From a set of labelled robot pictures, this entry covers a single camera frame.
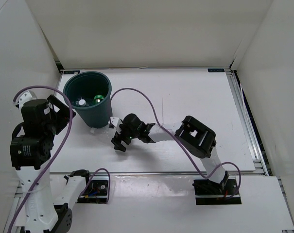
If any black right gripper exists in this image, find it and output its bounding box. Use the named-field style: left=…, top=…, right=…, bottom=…
left=112, top=121, right=139, bottom=152

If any crushed clear plastic bottle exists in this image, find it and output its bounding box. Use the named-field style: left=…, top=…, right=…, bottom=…
left=89, top=126, right=118, bottom=139

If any clear bottle blue label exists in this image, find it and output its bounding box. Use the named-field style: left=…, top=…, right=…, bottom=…
left=75, top=97, right=91, bottom=107

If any green plastic bottle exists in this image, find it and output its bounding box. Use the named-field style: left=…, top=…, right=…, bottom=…
left=93, top=95, right=105, bottom=104

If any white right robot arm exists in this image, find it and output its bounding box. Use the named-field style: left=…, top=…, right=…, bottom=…
left=109, top=114, right=228, bottom=194

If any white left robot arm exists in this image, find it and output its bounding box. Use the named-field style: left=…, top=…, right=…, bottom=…
left=8, top=90, right=93, bottom=233

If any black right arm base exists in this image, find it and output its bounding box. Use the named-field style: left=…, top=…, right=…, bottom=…
left=192, top=179, right=242, bottom=205

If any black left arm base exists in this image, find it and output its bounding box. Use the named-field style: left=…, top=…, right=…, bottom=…
left=77, top=175, right=110, bottom=204

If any dark green plastic bin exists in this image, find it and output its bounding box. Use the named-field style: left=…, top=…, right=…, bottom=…
left=63, top=71, right=112, bottom=128

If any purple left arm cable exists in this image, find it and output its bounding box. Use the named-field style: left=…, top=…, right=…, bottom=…
left=5, top=85, right=111, bottom=233

